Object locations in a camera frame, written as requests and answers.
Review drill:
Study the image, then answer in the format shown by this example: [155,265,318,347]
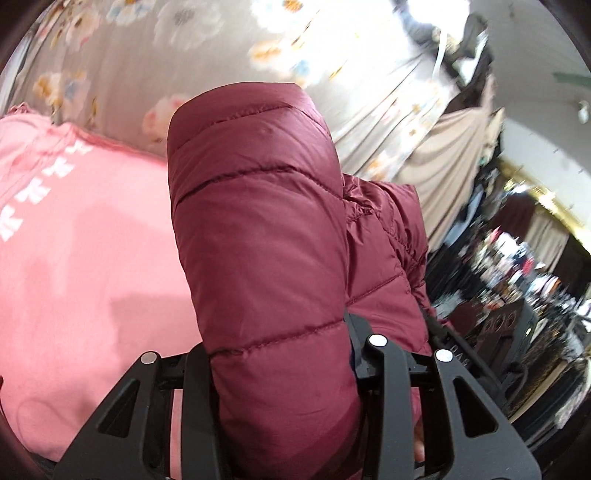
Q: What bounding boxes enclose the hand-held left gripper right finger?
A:
[343,313,542,480]

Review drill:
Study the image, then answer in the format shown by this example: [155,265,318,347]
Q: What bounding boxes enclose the cluttered shelves of goods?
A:
[427,166,591,441]

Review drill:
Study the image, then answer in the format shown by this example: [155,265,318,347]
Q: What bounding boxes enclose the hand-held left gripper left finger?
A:
[53,344,232,480]

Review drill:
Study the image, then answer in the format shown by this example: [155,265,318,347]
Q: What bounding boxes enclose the maroon puffer jacket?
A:
[166,82,438,480]

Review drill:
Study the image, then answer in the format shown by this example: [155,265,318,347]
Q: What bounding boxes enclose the beige cloth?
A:
[396,76,505,254]

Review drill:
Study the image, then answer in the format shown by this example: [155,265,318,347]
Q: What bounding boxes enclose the grey floral bedsheet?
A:
[9,0,468,183]

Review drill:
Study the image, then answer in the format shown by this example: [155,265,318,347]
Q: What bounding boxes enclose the pink blanket with white print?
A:
[0,104,223,480]

